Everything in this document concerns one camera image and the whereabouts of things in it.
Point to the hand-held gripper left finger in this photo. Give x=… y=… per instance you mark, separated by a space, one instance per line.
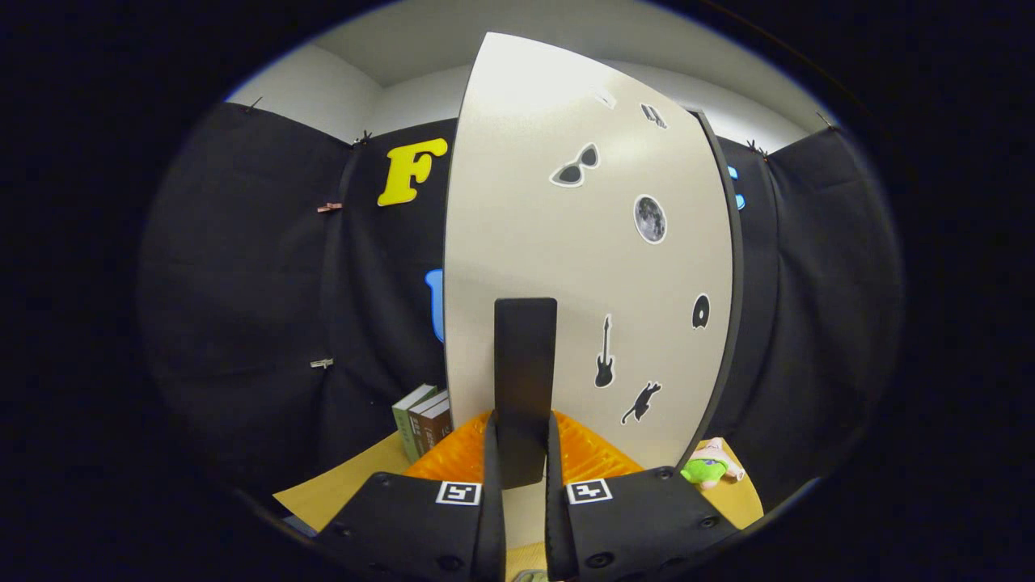
x=494 y=517

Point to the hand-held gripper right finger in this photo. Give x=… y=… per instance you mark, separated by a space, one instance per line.
x=556 y=525

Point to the green book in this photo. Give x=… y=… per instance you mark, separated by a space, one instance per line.
x=404 y=420

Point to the green and pink plush toy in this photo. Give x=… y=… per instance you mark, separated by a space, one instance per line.
x=705 y=469

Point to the grey cabinet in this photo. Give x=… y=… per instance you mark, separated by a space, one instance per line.
x=732 y=307

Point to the small red clip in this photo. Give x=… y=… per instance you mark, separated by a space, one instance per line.
x=329 y=208

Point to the small black clip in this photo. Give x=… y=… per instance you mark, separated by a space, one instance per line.
x=825 y=121
x=362 y=139
x=255 y=103
x=756 y=149

